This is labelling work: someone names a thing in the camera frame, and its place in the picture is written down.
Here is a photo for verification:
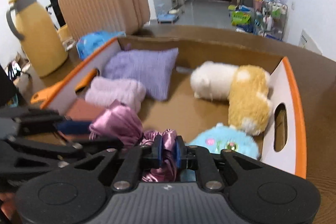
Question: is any orange cardboard box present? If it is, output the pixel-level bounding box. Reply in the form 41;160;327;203
41;36;307;178

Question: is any light blue plush toy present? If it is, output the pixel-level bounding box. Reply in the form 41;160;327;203
187;123;260;160

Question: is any purple knitted pillow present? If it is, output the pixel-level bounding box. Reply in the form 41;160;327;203
102;48;179;101

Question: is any cluttered storage rack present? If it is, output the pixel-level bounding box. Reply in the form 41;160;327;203
252;0;288;41

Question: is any yellow thermos jug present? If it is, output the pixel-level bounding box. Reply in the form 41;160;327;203
6;0;68;78

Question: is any green snack bag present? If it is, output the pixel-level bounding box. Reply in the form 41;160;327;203
231;11;251;26

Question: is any blue tissue pack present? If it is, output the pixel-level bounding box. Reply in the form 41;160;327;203
76;31;126;60

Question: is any white and yellow plush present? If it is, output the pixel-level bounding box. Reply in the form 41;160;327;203
190;61;272;136

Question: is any pink satin scrunchie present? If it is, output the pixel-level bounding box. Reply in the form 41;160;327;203
89;100;177;182

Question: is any pink ribbed suitcase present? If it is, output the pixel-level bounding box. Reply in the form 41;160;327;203
58;0;150;40

